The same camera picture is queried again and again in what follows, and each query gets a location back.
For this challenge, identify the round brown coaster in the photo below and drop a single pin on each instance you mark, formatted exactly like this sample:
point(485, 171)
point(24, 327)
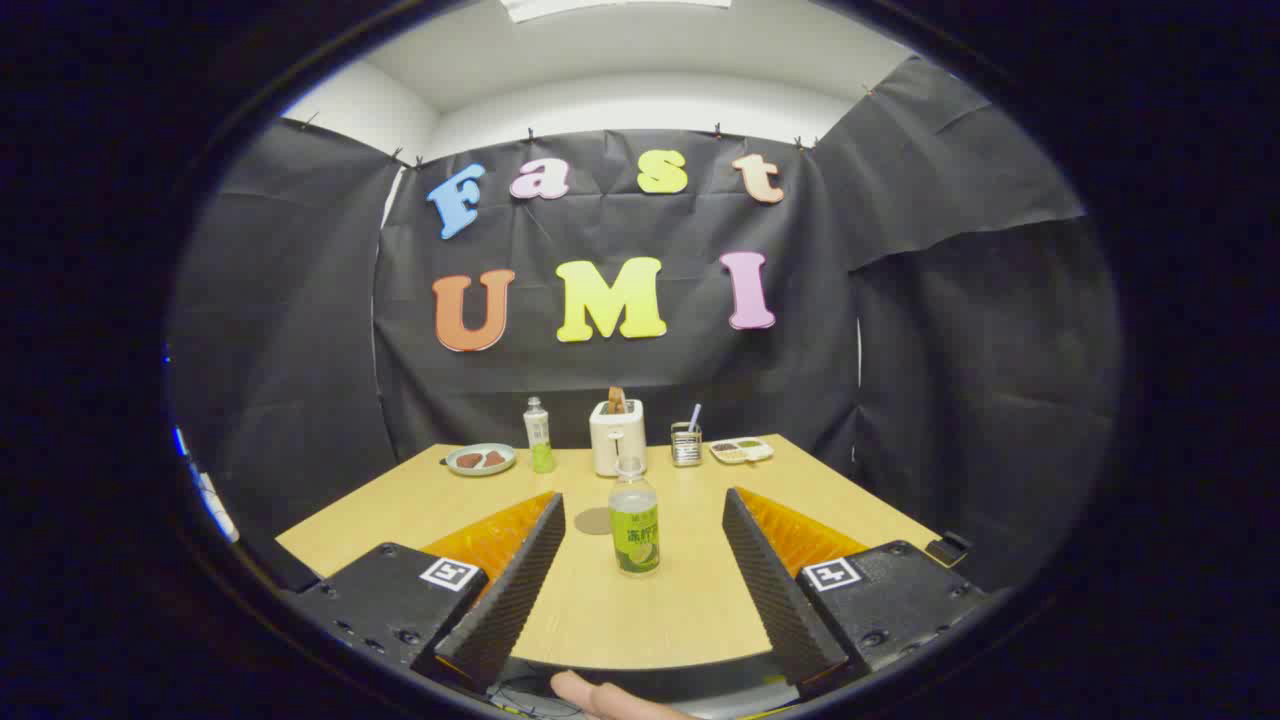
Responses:
point(592, 521)

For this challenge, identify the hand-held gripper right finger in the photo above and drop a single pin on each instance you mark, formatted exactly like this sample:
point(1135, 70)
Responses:
point(775, 590)

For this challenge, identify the green label juice bottle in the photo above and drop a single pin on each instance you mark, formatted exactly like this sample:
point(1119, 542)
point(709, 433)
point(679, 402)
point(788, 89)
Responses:
point(634, 540)

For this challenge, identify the white toaster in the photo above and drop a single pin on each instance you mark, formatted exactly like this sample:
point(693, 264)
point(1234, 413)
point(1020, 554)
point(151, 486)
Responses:
point(612, 435)

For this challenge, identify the tall white green drink bottle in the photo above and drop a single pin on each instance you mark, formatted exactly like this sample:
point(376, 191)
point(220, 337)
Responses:
point(540, 440)

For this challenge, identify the ceiling light panel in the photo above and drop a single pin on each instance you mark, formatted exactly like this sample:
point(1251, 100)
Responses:
point(610, 8)

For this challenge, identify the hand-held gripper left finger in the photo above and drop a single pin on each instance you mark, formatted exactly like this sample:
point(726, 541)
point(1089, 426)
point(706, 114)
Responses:
point(510, 600)

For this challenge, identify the bread slice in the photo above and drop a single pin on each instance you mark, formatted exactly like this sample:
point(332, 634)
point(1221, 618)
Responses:
point(617, 400)

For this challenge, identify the white divided dish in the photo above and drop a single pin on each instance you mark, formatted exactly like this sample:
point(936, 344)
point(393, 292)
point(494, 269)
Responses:
point(742, 451)

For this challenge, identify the wooden table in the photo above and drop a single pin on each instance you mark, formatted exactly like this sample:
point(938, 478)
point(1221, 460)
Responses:
point(680, 610)

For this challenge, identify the pale green plate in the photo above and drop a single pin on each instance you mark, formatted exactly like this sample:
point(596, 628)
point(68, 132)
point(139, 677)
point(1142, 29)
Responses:
point(480, 470)

